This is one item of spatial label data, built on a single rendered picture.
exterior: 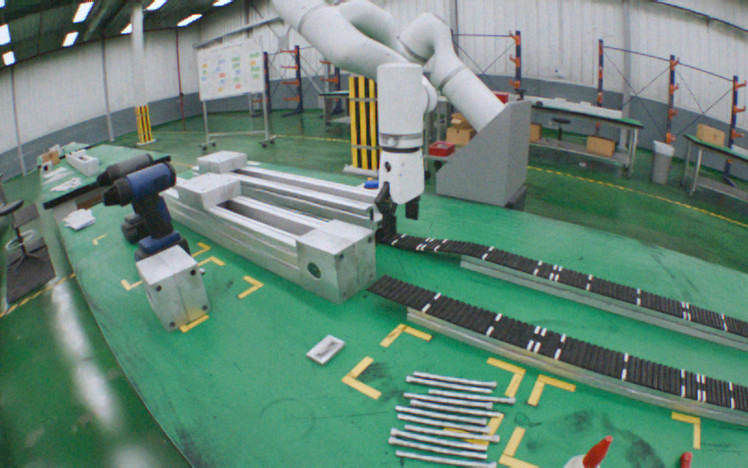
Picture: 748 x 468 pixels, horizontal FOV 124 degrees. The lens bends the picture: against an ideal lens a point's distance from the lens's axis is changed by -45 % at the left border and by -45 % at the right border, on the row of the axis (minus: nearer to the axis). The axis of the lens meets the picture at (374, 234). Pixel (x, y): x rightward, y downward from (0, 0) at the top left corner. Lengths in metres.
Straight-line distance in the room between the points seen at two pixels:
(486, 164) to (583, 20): 7.43
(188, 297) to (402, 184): 0.43
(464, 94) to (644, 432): 0.95
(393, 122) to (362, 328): 0.36
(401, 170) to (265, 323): 0.36
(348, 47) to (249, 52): 5.72
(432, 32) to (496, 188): 0.50
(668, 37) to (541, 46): 3.03
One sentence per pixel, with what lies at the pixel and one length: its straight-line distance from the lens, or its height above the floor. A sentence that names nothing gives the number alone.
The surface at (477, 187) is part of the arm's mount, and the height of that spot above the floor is 0.82.
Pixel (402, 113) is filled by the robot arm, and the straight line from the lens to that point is 0.65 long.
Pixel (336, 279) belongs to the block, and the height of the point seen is 0.83.
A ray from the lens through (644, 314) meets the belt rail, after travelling 0.68.
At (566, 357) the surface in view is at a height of 0.81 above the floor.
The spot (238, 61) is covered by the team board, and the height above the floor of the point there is 1.56.
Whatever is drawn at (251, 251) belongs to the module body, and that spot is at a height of 0.81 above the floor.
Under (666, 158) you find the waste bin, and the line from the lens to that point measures 5.48.
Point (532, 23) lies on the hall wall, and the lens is 8.37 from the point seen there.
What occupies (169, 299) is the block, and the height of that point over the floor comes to 0.84.
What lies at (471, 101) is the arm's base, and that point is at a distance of 1.08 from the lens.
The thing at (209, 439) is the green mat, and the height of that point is 0.78.
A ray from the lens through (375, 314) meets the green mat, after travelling 0.57.
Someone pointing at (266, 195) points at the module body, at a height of 0.83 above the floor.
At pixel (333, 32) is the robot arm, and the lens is 0.73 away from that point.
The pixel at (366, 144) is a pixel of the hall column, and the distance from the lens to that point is 4.06.
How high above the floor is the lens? 1.13
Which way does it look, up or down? 25 degrees down
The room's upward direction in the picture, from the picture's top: 2 degrees counter-clockwise
